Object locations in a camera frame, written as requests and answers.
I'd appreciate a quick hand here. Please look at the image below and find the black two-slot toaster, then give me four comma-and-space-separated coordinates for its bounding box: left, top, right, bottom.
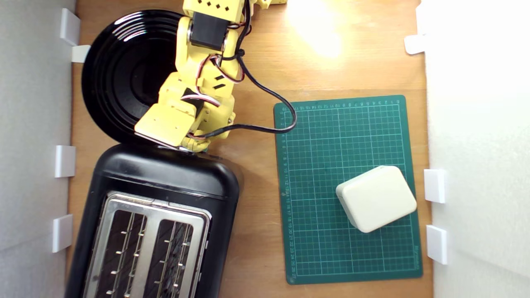
64, 143, 241, 298

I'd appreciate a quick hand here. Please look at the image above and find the black round plate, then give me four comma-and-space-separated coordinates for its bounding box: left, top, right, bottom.
81, 10, 195, 146

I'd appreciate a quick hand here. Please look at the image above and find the green cutting mat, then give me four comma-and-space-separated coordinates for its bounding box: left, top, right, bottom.
273, 95, 424, 285

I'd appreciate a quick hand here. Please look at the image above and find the white rounded block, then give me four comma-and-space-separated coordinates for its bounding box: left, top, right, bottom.
335, 166, 418, 234

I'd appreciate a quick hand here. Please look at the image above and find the yellow gripper camera mount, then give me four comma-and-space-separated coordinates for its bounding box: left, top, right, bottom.
134, 102, 198, 149

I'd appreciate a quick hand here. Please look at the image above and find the white wall clip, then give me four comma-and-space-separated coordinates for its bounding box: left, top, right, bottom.
426, 225, 449, 265
71, 45, 91, 63
52, 214, 74, 253
55, 145, 77, 178
60, 8, 81, 46
424, 168, 448, 204
404, 35, 426, 55

